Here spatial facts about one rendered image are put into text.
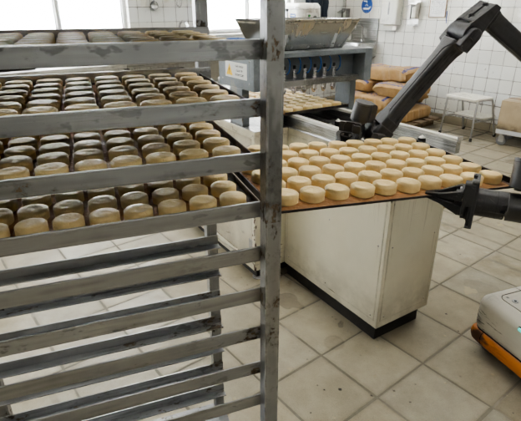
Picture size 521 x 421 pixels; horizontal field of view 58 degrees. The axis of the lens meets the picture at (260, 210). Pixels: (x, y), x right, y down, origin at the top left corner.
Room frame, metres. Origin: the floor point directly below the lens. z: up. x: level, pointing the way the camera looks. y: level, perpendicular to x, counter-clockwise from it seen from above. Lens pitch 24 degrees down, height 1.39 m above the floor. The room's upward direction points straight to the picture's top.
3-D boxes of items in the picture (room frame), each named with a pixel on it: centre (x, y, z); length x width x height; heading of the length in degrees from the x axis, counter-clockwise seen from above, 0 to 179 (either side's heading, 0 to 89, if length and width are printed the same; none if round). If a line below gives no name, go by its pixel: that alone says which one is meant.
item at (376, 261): (2.04, -0.46, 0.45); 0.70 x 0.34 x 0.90; 33
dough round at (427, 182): (0.96, -0.37, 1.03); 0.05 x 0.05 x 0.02
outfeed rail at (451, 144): (2.64, -0.25, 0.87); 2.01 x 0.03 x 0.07; 33
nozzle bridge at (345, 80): (2.46, -0.18, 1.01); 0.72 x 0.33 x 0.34; 123
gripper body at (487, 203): (0.87, -0.46, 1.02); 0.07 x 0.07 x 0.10; 64
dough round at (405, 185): (0.93, -0.32, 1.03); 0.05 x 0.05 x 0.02
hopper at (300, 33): (2.46, -0.18, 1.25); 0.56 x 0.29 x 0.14; 123
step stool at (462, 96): (5.28, -2.38, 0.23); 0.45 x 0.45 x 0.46; 30
